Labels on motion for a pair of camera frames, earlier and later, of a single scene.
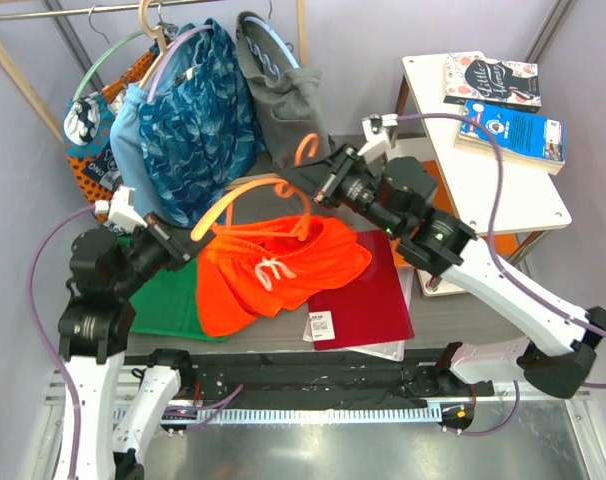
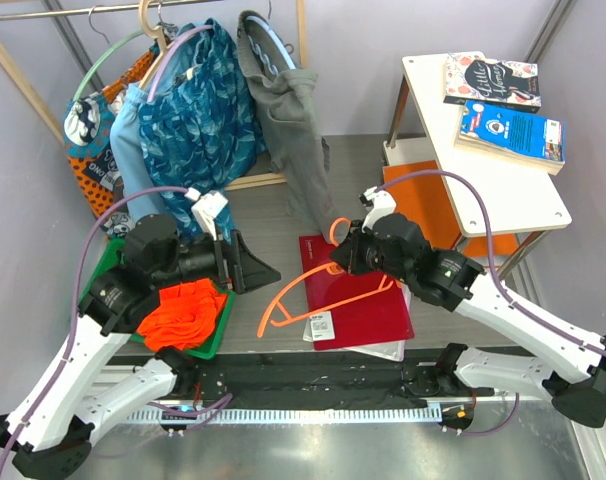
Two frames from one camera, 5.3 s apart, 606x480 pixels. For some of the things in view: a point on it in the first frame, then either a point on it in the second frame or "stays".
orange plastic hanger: [282, 190] → [331, 267]
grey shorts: [285, 95] stays
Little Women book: [469, 76] stays
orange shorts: [269, 267] → [187, 315]
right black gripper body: [349, 184] → [365, 255]
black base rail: [323, 380] stays
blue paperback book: [526, 140] stays
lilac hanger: [166, 53] stays
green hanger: [102, 53] stays
